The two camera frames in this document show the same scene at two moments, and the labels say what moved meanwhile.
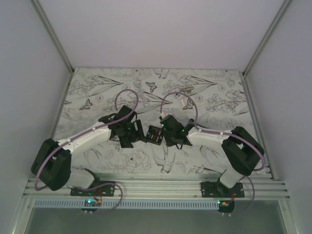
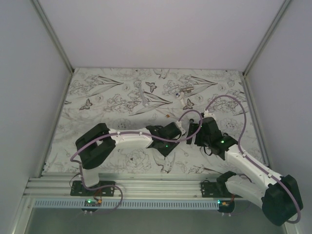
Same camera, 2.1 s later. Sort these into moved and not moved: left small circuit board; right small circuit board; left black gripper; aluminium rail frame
Moved: left black gripper
Not moved: right small circuit board; left small circuit board; aluminium rail frame
